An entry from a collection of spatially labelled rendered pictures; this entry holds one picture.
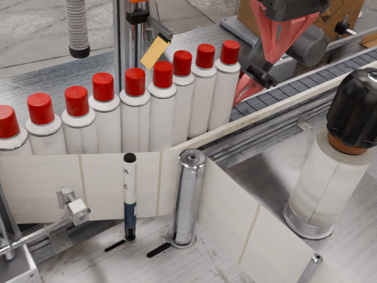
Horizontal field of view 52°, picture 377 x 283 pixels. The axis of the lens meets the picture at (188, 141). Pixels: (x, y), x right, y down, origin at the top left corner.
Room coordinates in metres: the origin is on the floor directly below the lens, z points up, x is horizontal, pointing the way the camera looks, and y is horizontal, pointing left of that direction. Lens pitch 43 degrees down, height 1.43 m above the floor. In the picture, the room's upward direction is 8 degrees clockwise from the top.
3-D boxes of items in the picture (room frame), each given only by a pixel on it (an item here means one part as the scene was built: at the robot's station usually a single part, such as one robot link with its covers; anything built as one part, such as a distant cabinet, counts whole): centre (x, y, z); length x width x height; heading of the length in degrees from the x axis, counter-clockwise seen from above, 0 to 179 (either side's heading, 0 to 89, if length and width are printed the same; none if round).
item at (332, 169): (0.44, -0.23, 1.03); 0.09 x 0.09 x 0.30
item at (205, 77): (0.63, -0.01, 0.98); 0.05 x 0.05 x 0.20
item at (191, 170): (0.36, -0.01, 0.97); 0.05 x 0.05 x 0.19
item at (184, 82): (0.59, 0.03, 0.98); 0.05 x 0.05 x 0.20
